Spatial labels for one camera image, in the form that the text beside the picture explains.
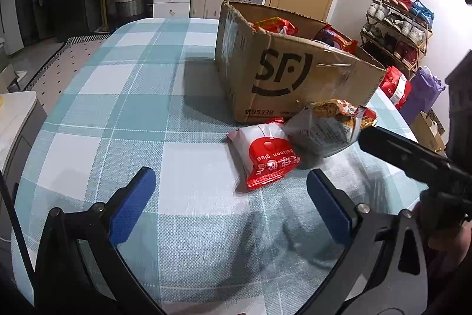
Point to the white and red snack packet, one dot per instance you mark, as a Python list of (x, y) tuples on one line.
[(267, 152)]

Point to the red blue-print snack packet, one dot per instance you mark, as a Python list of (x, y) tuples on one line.
[(333, 38)]

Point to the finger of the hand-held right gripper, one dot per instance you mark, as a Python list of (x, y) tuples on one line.
[(398, 152)]

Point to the wooden shoe rack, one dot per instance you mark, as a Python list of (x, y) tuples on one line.
[(424, 42)]

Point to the person's right hand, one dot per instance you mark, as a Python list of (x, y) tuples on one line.
[(453, 239)]

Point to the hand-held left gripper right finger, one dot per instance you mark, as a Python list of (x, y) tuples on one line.
[(328, 206)]

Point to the brown cardboard box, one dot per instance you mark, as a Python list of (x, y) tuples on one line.
[(287, 79)]

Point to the white side counter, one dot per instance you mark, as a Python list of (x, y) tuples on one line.
[(18, 123)]

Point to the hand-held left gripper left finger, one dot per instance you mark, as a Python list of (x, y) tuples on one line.
[(132, 200)]

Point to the red shopping bag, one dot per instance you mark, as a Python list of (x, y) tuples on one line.
[(396, 88)]

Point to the small cardboard box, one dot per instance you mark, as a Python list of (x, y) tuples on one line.
[(427, 130)]

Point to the orange noodle snack packet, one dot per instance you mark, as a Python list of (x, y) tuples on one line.
[(274, 26), (324, 126)]

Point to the shoe rack with shoes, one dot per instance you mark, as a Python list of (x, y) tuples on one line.
[(400, 27)]

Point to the dotted floor rug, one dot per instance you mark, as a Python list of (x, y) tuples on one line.
[(62, 67)]

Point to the purple bag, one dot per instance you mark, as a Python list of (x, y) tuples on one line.
[(424, 93)]

